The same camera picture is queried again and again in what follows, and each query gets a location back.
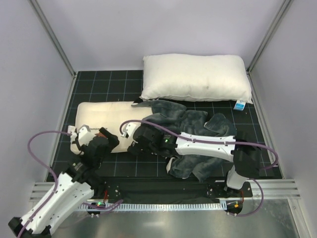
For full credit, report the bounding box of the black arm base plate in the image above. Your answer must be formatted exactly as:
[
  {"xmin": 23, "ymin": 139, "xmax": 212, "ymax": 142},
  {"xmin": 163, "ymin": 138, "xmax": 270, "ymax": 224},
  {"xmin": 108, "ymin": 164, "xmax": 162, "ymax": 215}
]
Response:
[{"xmin": 104, "ymin": 177, "xmax": 253, "ymax": 204}]

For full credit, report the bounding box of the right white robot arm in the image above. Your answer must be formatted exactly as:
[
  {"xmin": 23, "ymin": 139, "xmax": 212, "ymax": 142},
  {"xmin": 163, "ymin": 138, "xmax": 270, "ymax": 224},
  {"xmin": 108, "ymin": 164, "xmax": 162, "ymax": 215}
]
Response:
[{"xmin": 121, "ymin": 122, "xmax": 261, "ymax": 196}]

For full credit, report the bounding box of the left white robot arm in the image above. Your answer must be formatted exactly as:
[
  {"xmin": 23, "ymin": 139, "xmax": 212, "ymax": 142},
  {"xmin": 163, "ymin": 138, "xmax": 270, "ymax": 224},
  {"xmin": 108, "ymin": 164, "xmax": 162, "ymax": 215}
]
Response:
[{"xmin": 8, "ymin": 125, "xmax": 119, "ymax": 238}]

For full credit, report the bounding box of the blue white pillow tag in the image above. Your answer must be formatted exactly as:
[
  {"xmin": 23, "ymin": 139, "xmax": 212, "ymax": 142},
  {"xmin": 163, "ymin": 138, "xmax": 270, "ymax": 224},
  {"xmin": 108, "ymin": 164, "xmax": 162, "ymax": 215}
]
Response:
[{"xmin": 233, "ymin": 100, "xmax": 246, "ymax": 111}]

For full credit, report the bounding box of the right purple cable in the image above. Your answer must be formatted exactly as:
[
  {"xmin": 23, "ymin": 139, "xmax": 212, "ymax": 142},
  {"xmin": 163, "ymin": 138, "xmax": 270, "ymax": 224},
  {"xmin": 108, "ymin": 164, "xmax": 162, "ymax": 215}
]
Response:
[{"xmin": 119, "ymin": 119, "xmax": 279, "ymax": 218}]

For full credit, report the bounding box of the zebra and grey pillowcase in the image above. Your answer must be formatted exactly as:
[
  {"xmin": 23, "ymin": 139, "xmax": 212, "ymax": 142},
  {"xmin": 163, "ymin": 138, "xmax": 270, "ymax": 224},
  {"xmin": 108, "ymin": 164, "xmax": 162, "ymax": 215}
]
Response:
[{"xmin": 132, "ymin": 100, "xmax": 237, "ymax": 182}]

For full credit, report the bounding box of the left aluminium frame post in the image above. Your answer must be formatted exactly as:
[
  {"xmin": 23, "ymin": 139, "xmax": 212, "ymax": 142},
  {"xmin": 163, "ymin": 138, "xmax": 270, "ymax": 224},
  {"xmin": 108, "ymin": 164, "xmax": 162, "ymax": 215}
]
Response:
[{"xmin": 28, "ymin": 0, "xmax": 76, "ymax": 78}]

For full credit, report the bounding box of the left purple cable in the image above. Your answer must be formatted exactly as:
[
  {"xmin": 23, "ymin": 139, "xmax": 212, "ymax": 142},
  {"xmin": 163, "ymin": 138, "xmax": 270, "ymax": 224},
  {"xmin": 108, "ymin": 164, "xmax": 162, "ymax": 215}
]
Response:
[{"xmin": 17, "ymin": 130, "xmax": 75, "ymax": 238}]

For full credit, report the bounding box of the large white pillow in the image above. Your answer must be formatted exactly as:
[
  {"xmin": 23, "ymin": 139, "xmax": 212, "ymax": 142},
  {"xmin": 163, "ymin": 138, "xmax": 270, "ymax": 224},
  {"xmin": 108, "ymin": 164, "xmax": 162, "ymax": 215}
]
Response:
[{"xmin": 141, "ymin": 54, "xmax": 252, "ymax": 104}]

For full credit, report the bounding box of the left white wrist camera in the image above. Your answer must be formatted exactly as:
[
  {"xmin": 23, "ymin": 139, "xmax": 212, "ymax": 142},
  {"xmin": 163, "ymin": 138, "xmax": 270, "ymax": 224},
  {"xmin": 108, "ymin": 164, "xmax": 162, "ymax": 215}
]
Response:
[{"xmin": 67, "ymin": 125, "xmax": 96, "ymax": 148}]

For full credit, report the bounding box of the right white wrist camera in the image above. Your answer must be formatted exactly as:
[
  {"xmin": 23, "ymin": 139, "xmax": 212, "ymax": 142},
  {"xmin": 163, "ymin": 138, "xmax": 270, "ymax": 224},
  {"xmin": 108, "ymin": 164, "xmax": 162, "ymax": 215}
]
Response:
[{"xmin": 121, "ymin": 122, "xmax": 138, "ymax": 138}]

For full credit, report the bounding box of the slotted cable duct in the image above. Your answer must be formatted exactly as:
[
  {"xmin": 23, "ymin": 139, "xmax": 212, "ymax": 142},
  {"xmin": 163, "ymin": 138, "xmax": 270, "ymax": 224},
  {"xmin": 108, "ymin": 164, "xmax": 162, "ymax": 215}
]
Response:
[{"xmin": 79, "ymin": 202, "xmax": 227, "ymax": 211}]

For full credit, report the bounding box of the aluminium front rail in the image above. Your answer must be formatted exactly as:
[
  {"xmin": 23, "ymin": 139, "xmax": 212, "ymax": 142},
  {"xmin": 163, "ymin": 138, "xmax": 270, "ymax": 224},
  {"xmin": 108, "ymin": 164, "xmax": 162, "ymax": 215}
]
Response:
[{"xmin": 29, "ymin": 179, "xmax": 301, "ymax": 202}]

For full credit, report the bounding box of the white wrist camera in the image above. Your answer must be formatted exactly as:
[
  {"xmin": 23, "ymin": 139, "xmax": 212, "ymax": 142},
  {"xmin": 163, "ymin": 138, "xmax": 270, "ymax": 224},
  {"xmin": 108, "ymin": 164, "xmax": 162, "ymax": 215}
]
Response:
[
  {"xmin": 67, "ymin": 125, "xmax": 96, "ymax": 148},
  {"xmin": 121, "ymin": 122, "xmax": 138, "ymax": 138}
]

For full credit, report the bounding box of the cream bear print pillow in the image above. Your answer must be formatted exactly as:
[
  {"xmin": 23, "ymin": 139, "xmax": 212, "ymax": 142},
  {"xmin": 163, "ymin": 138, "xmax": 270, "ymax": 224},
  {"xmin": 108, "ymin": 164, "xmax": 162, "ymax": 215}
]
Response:
[{"xmin": 67, "ymin": 102, "xmax": 153, "ymax": 153}]

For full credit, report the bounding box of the black grid mat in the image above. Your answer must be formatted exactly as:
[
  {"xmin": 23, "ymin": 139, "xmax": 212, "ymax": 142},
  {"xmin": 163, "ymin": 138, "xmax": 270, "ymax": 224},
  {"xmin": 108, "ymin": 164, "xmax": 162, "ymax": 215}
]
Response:
[{"xmin": 46, "ymin": 70, "xmax": 283, "ymax": 179}]

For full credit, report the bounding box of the purple cable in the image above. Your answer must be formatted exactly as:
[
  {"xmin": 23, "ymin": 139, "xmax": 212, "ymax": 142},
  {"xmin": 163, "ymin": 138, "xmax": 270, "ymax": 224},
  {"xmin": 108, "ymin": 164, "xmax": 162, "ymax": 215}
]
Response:
[
  {"xmin": 119, "ymin": 119, "xmax": 279, "ymax": 218},
  {"xmin": 17, "ymin": 130, "xmax": 75, "ymax": 238}
]

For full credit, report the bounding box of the aluminium frame post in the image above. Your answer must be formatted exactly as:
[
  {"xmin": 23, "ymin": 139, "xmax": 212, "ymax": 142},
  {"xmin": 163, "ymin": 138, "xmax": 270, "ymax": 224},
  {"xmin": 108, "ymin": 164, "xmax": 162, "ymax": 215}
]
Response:
[
  {"xmin": 28, "ymin": 0, "xmax": 76, "ymax": 78},
  {"xmin": 247, "ymin": 0, "xmax": 294, "ymax": 75}
]

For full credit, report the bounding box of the right aluminium frame post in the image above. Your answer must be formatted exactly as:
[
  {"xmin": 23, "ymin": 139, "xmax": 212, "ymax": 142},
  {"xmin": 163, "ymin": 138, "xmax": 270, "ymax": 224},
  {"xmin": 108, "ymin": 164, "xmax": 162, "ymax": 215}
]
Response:
[{"xmin": 247, "ymin": 0, "xmax": 294, "ymax": 75}]

